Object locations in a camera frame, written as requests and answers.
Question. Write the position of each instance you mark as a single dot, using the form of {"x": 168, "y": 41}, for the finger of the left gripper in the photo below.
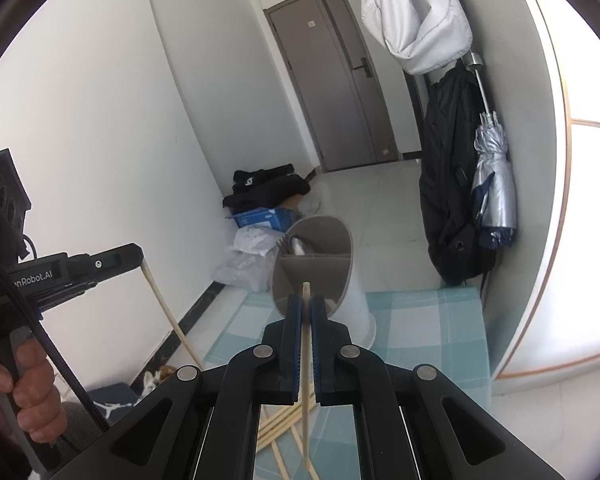
{"x": 87, "y": 271}

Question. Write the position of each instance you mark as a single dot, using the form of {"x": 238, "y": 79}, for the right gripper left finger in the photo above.
{"x": 268, "y": 373}

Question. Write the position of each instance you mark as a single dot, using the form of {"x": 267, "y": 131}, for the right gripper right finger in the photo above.
{"x": 346, "y": 374}

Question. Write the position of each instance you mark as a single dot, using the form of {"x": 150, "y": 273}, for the bamboo chopstick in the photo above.
{"x": 300, "y": 452}
{"x": 281, "y": 422}

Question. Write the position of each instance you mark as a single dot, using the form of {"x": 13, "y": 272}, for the person's left hand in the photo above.
{"x": 41, "y": 414}

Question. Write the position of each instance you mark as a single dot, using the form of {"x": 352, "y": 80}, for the white plastic bag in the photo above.
{"x": 250, "y": 261}

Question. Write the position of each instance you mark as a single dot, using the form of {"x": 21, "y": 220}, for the teal plaid placemat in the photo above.
{"x": 409, "y": 424}

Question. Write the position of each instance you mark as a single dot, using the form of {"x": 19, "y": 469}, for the metal spoon in holder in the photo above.
{"x": 298, "y": 246}

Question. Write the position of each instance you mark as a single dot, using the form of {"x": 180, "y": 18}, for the white grey utensil holder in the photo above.
{"x": 331, "y": 272}

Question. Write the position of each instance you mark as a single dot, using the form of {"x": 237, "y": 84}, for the dark blue Jordan box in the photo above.
{"x": 114, "y": 401}

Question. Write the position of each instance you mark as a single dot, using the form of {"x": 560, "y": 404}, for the blue cardboard box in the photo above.
{"x": 278, "y": 219}

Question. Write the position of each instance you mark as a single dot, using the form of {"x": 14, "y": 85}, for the black hanging backpack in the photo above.
{"x": 449, "y": 163}

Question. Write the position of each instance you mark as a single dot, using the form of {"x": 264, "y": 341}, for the black clothing pile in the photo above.
{"x": 264, "y": 188}

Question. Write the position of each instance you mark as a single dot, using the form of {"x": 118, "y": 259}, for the silver folded umbrella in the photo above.
{"x": 493, "y": 192}

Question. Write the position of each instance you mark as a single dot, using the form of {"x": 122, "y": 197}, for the grey entrance door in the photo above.
{"x": 330, "y": 68}

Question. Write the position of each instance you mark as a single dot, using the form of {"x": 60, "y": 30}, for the white hanging bag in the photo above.
{"x": 421, "y": 35}

